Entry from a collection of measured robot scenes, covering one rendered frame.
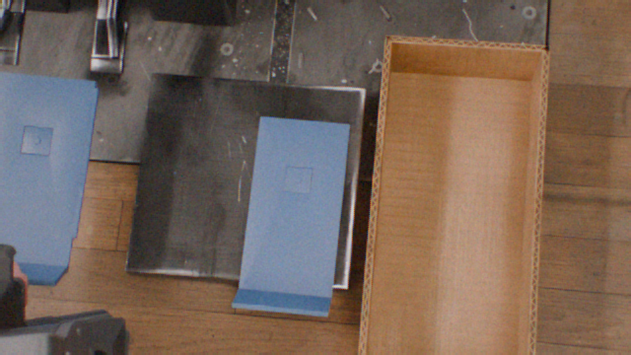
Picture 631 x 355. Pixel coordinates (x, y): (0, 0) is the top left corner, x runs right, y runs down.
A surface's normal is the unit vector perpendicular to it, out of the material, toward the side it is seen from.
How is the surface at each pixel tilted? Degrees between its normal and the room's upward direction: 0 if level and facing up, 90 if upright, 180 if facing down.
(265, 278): 0
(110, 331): 59
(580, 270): 0
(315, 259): 0
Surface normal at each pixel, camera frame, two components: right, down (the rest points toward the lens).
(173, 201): -0.05, -0.25
